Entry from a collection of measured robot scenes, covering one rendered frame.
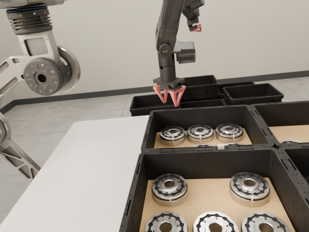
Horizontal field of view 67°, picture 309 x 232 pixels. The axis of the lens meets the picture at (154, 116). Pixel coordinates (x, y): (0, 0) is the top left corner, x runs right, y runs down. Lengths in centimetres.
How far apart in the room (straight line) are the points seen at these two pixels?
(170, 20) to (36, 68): 52
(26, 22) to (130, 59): 296
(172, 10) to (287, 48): 359
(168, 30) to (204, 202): 50
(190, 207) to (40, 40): 76
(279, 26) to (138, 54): 212
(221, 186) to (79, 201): 53
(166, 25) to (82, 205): 69
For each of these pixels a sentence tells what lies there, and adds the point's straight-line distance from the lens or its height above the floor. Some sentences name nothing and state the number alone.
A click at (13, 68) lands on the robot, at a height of 116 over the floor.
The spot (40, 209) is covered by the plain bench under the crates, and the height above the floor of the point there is 70.
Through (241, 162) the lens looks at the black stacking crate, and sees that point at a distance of 74.
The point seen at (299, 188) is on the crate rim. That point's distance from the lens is 63.
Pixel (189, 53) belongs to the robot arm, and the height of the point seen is 117.
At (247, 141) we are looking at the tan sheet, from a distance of 95.
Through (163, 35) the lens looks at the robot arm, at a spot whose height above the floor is 125.
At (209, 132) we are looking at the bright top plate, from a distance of 94.
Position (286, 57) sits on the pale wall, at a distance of 423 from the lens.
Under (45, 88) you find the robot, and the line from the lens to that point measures 98.
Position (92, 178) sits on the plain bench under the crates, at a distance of 105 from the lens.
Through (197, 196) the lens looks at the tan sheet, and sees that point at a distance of 71.
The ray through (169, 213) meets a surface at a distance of 63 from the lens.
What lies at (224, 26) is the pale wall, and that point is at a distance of 381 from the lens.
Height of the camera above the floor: 134
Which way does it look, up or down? 26 degrees down
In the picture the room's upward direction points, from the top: 7 degrees counter-clockwise
